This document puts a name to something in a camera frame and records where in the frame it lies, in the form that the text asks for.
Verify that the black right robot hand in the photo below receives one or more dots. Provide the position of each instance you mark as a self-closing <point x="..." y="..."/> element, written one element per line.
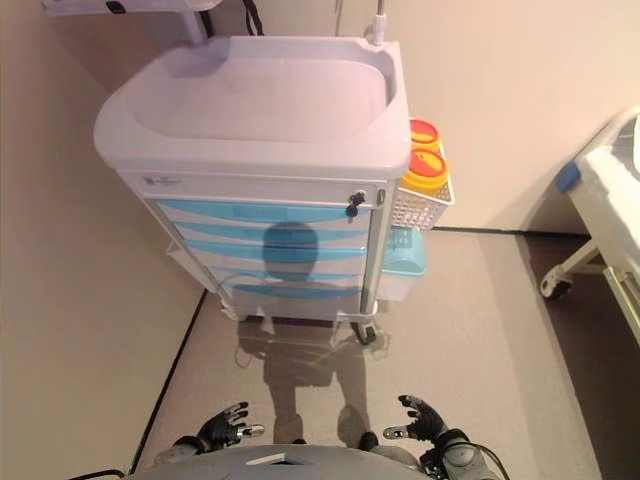
<point x="426" y="423"/>

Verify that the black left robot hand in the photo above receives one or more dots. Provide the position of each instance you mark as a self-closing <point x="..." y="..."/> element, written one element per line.
<point x="220" y="428"/>

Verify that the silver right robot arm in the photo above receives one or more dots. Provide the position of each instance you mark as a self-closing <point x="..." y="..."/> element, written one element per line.
<point x="456" y="456"/>

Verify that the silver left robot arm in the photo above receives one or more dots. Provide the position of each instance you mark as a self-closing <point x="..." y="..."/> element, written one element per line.
<point x="184" y="446"/>

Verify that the blue bottom cart drawer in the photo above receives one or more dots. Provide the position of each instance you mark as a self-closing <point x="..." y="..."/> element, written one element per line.
<point x="295" y="287"/>

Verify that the blue cart drawer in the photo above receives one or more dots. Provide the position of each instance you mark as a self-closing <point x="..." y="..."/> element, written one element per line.
<point x="255" y="209"/>
<point x="295" y="287"/>
<point x="280" y="254"/>
<point x="270" y="232"/>

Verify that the blue top cart drawer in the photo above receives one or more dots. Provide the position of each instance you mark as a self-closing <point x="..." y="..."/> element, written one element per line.
<point x="255" y="209"/>

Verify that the black robot foot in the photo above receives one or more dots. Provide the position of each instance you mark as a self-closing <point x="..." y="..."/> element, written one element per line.
<point x="369" y="440"/>

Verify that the grey robot torso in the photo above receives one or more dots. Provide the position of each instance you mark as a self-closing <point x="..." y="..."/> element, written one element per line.
<point x="280" y="463"/>

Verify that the black cart caster wheel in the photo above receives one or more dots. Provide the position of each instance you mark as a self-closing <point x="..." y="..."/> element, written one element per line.
<point x="365" y="334"/>

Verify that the blue lidded waste bin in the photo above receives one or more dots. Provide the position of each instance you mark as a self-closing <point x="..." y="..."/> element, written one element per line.
<point x="406" y="257"/>

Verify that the bed caster wheel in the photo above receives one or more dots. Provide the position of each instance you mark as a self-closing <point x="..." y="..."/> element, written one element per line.
<point x="556" y="286"/>

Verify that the black cart lock key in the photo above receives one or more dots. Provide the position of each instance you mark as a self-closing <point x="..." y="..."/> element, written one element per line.
<point x="354" y="205"/>

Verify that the yellow sharps container red lid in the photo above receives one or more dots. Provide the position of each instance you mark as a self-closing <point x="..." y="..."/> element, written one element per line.
<point x="425" y="170"/>
<point x="424" y="134"/>

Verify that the white medical cart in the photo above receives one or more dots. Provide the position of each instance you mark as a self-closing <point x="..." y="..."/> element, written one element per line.
<point x="260" y="165"/>

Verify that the white hospital bed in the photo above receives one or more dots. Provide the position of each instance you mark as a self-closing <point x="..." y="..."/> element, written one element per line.
<point x="607" y="195"/>

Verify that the metal iv pole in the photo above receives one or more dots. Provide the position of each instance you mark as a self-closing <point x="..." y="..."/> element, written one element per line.
<point x="378" y="22"/>

